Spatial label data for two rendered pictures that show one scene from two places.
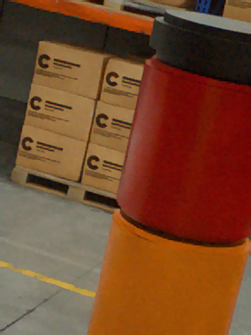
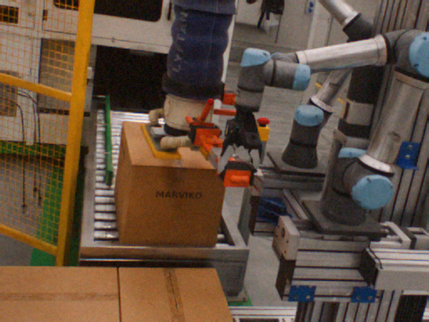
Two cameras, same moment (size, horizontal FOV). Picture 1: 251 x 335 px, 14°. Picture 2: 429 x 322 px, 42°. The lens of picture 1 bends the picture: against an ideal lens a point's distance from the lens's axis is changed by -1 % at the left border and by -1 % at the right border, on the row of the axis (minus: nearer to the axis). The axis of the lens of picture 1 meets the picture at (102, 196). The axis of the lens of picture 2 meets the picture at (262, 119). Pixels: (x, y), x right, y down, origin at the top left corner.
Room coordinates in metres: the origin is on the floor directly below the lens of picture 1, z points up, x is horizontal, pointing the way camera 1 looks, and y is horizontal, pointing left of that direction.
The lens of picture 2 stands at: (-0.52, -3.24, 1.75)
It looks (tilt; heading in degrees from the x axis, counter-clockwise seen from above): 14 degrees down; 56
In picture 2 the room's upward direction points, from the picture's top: 10 degrees clockwise
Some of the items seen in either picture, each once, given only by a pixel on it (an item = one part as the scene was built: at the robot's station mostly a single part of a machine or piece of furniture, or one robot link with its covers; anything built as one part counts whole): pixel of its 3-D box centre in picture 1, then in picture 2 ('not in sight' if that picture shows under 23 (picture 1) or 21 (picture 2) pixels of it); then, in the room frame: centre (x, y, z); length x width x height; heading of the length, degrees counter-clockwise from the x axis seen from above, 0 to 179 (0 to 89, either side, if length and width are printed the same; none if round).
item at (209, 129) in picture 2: not in sight; (204, 133); (0.34, -1.64, 1.20); 0.10 x 0.08 x 0.06; 169
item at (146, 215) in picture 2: not in sight; (165, 183); (0.50, -1.03, 0.75); 0.60 x 0.40 x 0.40; 76
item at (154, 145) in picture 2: not in sight; (160, 137); (0.30, -1.38, 1.10); 0.34 x 0.10 x 0.05; 79
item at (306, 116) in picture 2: not in sight; (307, 123); (0.86, -1.53, 1.20); 0.13 x 0.12 x 0.14; 42
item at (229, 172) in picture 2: not in sight; (233, 173); (0.27, -1.98, 1.20); 0.08 x 0.07 x 0.05; 79
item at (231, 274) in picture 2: not in sight; (164, 274); (0.41, -1.35, 0.48); 0.70 x 0.03 x 0.15; 164
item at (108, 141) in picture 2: not in sight; (102, 130); (0.57, 0.19, 0.60); 1.60 x 0.10 x 0.09; 74
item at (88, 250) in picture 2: not in sight; (167, 252); (0.41, -1.35, 0.58); 0.70 x 0.03 x 0.06; 164
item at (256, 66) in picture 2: not in sight; (255, 70); (0.29, -1.97, 1.50); 0.09 x 0.08 x 0.11; 157
